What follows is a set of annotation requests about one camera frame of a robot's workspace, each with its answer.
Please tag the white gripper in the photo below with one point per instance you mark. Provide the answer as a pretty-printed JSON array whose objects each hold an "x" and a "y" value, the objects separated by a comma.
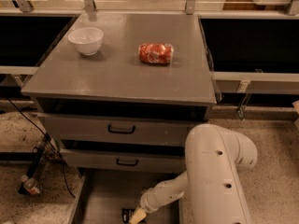
[{"x": 149, "y": 200}]

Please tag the black rxbar chocolate bar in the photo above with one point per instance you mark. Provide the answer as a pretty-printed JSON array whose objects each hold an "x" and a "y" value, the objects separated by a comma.
[{"x": 126, "y": 214}]

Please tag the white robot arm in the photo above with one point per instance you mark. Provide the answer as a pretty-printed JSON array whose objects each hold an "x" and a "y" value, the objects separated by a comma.
[{"x": 213, "y": 155}]

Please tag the grey open bottom drawer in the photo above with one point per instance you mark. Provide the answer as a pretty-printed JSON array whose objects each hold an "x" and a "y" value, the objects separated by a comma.
[{"x": 104, "y": 193}]

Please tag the grey middle drawer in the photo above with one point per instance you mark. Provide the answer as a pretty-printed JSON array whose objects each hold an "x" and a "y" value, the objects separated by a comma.
[{"x": 107, "y": 160}]

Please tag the grey top drawer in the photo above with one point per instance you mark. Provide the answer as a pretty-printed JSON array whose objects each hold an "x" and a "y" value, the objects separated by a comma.
[{"x": 156, "y": 132}]

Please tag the grey drawer cabinet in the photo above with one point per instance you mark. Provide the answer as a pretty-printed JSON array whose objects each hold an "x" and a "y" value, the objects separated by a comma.
[{"x": 115, "y": 83}]

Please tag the plastic bottle on floor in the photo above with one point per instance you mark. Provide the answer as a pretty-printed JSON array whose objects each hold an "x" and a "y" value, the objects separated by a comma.
[{"x": 31, "y": 185}]

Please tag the black stand on floor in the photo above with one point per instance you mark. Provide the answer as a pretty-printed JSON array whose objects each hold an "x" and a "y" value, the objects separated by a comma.
[{"x": 33, "y": 166}]

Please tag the crushed red soda can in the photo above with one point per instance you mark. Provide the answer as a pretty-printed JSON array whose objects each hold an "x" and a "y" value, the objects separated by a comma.
[{"x": 157, "y": 53}]

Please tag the white ceramic bowl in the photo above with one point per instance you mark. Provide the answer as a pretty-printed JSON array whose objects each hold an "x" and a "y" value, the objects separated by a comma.
[{"x": 86, "y": 40}]

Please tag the black middle drawer handle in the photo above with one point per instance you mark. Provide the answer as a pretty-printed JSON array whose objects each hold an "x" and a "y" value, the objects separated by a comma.
[{"x": 129, "y": 163}]

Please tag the black drawer handle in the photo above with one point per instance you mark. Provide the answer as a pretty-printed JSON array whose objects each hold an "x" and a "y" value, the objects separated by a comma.
[
  {"x": 129, "y": 163},
  {"x": 120, "y": 130}
]

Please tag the black top drawer handle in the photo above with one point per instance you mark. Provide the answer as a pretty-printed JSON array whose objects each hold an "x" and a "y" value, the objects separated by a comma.
[{"x": 120, "y": 130}]

